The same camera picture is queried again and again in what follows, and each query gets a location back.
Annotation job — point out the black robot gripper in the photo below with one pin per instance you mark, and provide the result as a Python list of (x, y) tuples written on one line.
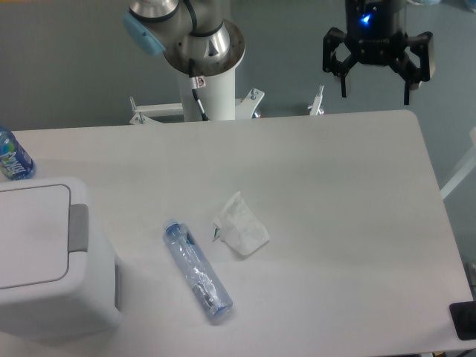
[(376, 36)]

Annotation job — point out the white trash can lid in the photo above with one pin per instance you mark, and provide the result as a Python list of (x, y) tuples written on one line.
[(34, 234)]

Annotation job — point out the white trash can body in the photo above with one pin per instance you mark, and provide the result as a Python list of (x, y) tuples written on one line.
[(85, 300)]

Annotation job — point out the crumpled white plastic wrapper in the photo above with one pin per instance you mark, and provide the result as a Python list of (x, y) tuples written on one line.
[(239, 228)]

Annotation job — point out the black device at table edge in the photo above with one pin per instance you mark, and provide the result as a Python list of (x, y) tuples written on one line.
[(463, 316)]

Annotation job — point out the empty blue plastic bottle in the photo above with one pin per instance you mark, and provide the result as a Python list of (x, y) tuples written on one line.
[(207, 288)]

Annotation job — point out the grey lid push button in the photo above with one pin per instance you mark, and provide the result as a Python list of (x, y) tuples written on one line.
[(78, 228)]

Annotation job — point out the blue labelled water bottle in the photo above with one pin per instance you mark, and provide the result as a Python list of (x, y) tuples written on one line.
[(16, 164)]

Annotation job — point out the white right clamp bracket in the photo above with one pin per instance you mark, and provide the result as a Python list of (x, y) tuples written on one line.
[(316, 108)]

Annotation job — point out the white middle mounting bracket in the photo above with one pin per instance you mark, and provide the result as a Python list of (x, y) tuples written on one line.
[(247, 107)]

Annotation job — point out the white mounting bracket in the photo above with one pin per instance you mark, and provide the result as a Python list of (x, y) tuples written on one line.
[(247, 107), (159, 113)]

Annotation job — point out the white frame at right edge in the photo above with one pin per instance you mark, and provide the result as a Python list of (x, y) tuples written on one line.
[(461, 170)]

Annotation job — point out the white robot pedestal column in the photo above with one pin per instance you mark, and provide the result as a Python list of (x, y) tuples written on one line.
[(213, 96)]

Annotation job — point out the white left mounting bracket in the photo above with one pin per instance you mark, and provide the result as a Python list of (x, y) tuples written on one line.
[(159, 113)]

